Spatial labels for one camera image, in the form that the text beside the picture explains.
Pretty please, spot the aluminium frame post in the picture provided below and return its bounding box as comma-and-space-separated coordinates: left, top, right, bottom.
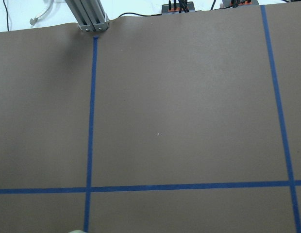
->
66, 0, 109, 32

